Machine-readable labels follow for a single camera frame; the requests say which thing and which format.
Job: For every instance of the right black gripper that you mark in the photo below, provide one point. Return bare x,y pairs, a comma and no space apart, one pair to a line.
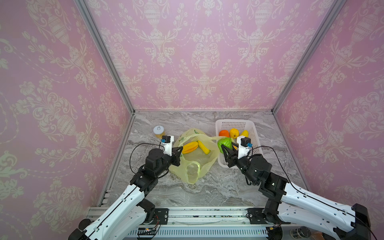
232,159

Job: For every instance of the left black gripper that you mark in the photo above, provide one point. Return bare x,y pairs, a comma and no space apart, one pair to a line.
175,155

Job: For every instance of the yellow banana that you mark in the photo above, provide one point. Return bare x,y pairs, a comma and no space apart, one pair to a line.
190,147

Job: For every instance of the yellow lemon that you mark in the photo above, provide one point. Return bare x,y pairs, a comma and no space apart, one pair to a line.
245,133
234,133

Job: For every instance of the green fruit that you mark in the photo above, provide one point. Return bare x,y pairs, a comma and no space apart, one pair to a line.
227,142

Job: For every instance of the white plastic basket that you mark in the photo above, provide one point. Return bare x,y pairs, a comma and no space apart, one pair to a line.
240,125

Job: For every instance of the orange fruit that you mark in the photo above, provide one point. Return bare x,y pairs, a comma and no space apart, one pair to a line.
224,133

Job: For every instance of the small yellow fruit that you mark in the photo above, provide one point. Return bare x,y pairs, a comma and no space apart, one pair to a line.
204,148

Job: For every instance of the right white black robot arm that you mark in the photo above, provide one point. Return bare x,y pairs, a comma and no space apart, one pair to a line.
289,203

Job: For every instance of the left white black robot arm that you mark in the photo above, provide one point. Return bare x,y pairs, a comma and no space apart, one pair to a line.
131,209

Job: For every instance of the glass jar metal lid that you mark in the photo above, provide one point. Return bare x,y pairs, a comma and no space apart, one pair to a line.
300,233

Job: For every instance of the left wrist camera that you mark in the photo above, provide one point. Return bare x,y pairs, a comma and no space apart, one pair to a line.
167,143

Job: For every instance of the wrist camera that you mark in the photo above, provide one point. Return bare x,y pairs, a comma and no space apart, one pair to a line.
243,145
167,143

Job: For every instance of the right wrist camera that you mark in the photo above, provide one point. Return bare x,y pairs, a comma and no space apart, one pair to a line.
243,145

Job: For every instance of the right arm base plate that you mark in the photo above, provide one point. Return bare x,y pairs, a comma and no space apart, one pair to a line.
256,216

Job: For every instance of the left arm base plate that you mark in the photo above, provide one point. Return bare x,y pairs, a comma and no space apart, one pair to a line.
154,215

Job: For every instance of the aluminium mounting rail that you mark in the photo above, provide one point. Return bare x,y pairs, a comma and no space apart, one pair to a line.
217,224

